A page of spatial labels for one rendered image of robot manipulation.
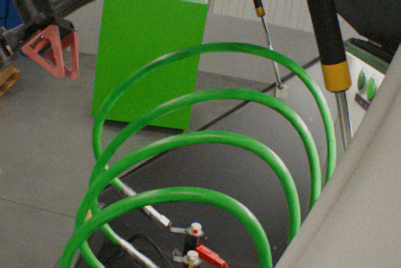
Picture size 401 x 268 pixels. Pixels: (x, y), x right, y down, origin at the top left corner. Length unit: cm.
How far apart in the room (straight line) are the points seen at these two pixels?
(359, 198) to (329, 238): 3
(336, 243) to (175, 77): 381
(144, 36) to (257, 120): 306
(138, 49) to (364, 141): 375
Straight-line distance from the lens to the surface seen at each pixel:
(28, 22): 72
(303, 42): 723
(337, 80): 28
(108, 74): 405
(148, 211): 69
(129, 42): 397
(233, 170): 100
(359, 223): 22
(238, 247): 111
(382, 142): 23
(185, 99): 53
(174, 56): 60
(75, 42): 73
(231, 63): 719
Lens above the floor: 151
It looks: 20 degrees down
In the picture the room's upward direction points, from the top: 10 degrees clockwise
